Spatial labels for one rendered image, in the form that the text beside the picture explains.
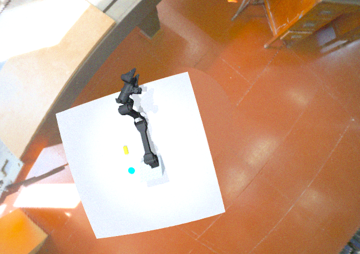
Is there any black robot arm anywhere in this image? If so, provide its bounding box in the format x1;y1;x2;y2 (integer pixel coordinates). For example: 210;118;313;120
115;85;159;169

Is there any yellow cylinder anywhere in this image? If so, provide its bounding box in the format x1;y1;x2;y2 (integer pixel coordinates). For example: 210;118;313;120
123;146;129;155

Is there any cyan circle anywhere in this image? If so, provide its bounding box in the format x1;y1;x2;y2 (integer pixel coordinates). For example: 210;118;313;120
128;167;135;174

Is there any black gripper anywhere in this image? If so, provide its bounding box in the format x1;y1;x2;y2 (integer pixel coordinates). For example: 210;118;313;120
121;68;140;96

